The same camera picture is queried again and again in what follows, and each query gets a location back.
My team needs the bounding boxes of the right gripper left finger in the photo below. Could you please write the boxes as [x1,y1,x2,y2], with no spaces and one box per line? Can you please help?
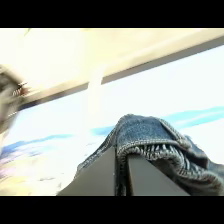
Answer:
[57,145,117,197]

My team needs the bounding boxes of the blue jeans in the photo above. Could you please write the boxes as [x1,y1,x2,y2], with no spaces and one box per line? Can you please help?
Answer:
[74,113,224,197]

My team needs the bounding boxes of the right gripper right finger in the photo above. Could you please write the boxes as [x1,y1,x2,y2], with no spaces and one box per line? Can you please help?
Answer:
[127,154,190,197]

